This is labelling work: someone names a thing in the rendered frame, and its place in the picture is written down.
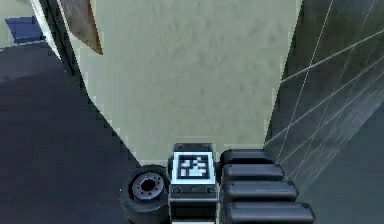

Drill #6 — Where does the blue cloth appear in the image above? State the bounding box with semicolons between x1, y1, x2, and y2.
5;16;46;45

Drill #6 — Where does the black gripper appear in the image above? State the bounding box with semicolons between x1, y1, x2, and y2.
118;164;172;224

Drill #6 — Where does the brown wooden door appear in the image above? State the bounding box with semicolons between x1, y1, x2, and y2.
60;0;104;56

